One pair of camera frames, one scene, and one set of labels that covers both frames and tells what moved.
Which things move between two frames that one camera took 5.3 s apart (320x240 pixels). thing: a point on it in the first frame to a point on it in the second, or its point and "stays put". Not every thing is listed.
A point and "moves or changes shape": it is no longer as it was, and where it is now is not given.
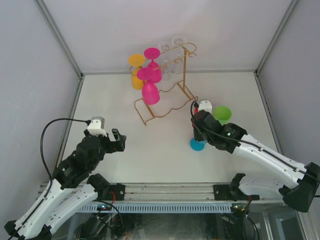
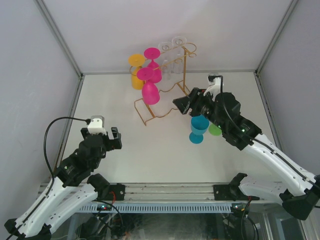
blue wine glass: [197, 145] moves or changes shape
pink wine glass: [153, 53] stays put
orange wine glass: [136, 61] stays put
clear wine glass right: [178, 66] stays put
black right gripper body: [199, 136] to [204, 103]
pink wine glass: [150, 92] stays put
